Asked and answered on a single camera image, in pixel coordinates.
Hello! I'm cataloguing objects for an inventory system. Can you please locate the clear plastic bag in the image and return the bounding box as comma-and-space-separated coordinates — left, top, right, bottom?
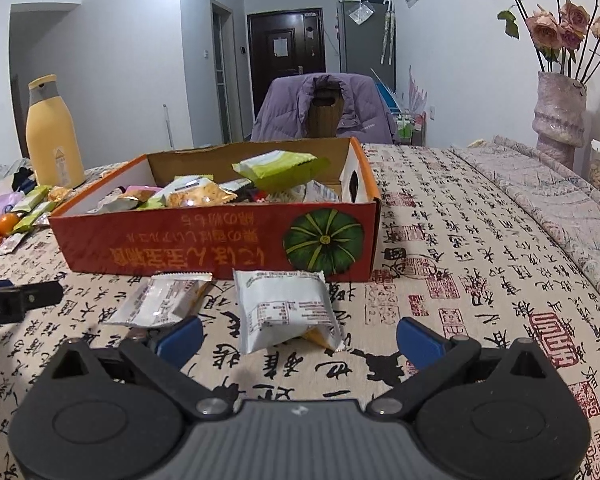
347, 2, 373, 25

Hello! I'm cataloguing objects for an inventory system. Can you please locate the folded umbrella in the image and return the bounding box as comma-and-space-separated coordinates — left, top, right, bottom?
381, 0, 397, 66

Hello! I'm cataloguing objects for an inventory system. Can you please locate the grey interior door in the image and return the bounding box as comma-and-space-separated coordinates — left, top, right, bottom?
210, 0, 243, 150

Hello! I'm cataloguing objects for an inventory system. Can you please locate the dried rose bouquet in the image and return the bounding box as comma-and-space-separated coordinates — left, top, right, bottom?
476, 0, 600, 86

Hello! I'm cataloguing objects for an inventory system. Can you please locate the dark entrance door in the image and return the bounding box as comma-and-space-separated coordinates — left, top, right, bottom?
246, 8, 326, 121

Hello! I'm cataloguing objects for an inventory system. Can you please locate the wooden chair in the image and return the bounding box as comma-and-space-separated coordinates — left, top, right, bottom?
307, 74, 343, 139

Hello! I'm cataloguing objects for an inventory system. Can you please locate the white mop handle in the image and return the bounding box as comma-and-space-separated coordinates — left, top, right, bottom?
162, 103, 176, 150

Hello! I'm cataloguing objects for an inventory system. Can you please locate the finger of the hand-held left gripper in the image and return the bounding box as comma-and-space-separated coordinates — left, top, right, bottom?
10, 281, 64, 317

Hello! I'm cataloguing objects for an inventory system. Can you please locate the wire storage rack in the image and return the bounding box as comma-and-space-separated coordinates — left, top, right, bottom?
394, 112, 427, 146

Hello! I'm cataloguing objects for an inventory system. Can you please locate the silver printed snack packet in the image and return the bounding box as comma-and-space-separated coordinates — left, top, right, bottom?
96, 194, 142, 214

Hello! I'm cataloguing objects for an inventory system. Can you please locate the dark clothes pile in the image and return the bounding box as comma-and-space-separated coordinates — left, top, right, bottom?
0, 158, 36, 193

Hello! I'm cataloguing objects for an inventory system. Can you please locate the green snack packet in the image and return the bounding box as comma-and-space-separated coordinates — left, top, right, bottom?
11, 201, 58, 235
11, 185, 53, 213

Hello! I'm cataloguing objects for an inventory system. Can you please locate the red cardboard box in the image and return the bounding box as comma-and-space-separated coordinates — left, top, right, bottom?
48, 136, 382, 282

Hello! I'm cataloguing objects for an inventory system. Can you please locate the clear orange cracker packet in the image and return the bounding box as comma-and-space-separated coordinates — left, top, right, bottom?
166, 184, 238, 209

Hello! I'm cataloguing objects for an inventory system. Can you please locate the purple jacket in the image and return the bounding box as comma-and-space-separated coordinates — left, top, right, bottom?
250, 72, 396, 145

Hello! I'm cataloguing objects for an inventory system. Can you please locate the grey refrigerator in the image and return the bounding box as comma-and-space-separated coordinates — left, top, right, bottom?
336, 0, 396, 83

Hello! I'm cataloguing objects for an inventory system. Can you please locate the yellow thermos bottle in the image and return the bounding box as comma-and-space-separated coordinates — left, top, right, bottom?
25, 75, 87, 188

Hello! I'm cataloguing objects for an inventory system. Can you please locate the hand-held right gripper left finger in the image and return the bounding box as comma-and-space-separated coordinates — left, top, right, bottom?
49, 315, 231, 422

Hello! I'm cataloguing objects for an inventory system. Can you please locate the pink ribbed vase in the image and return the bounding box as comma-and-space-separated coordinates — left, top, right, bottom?
531, 71, 588, 171

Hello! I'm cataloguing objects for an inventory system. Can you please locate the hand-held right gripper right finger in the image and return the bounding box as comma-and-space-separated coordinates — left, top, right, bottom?
367, 316, 552, 422

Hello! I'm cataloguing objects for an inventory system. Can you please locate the white grey-print snack packet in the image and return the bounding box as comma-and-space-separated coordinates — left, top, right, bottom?
101, 271, 214, 329

